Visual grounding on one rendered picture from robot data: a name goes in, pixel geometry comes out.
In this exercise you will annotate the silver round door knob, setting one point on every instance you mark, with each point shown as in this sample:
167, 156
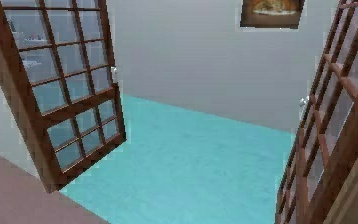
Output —
114, 70
303, 101

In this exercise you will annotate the brown glazed room door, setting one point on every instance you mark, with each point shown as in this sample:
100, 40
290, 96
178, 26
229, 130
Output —
76, 107
345, 146

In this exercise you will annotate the brown framed wall picture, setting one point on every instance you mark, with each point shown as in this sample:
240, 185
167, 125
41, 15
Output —
272, 14

